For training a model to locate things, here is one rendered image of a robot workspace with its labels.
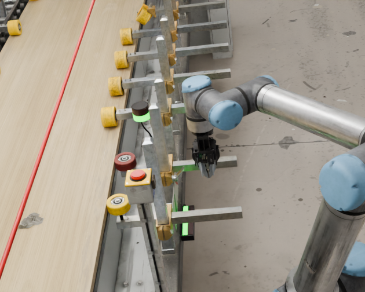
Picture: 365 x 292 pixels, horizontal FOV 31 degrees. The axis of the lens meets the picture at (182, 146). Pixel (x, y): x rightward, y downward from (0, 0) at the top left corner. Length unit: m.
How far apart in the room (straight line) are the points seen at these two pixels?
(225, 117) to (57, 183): 0.79
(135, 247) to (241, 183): 1.35
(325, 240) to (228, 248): 1.73
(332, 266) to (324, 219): 0.18
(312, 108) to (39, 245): 0.98
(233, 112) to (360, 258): 0.57
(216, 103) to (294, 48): 3.23
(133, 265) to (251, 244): 1.04
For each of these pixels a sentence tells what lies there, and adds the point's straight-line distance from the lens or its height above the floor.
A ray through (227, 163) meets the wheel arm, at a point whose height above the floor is 0.85.
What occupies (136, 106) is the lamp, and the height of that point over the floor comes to 1.15.
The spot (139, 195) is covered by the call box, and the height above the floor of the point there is 1.18.
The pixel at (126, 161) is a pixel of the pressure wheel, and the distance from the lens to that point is 2.46.
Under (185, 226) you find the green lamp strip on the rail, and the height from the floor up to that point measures 0.70.
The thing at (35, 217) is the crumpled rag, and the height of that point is 0.92.
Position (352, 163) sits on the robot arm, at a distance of 1.48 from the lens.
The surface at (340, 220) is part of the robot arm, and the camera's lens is 1.59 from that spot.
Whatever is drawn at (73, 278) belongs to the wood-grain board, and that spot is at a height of 0.90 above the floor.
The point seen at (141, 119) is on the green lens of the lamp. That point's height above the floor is 1.11.
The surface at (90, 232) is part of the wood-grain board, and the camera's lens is 2.20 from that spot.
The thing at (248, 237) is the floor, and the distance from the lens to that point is 3.41.
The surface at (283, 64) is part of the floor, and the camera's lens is 4.91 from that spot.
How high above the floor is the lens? 2.29
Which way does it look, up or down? 34 degrees down
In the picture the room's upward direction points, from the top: 9 degrees counter-clockwise
